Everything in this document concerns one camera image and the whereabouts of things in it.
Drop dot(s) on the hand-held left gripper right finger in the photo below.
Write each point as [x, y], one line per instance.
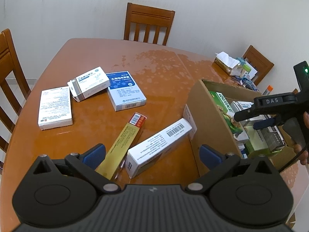
[210, 157]

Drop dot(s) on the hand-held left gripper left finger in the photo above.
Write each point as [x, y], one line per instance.
[94, 156]

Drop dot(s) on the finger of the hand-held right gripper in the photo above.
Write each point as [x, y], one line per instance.
[264, 124]
[270, 101]

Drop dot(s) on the light green bear box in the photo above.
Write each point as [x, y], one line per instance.
[256, 145]

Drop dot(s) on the cardboard carton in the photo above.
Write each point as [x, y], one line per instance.
[212, 130]

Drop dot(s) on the gold long box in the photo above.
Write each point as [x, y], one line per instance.
[123, 140]

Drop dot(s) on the green box with cartoon hero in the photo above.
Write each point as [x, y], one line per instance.
[224, 106]

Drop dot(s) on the white box with teal circle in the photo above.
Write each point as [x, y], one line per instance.
[159, 142]

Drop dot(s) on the white box with red swoosh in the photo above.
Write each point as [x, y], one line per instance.
[55, 106]

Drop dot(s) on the blue and white capsule box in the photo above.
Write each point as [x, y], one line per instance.
[125, 89]

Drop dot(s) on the wooden desktop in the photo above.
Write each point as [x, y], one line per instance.
[84, 125]

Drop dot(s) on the person's right hand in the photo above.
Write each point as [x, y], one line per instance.
[303, 154]

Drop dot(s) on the orange-capped tube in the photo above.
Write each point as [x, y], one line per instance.
[268, 90]

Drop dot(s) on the green-lid jar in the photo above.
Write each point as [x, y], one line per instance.
[245, 70]

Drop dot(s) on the wooden chair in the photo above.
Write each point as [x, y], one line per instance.
[149, 14]
[9, 60]
[260, 58]

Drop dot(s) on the small teal box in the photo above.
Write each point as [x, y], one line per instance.
[241, 60]

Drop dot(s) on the gold tissue box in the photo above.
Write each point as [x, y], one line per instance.
[224, 60]

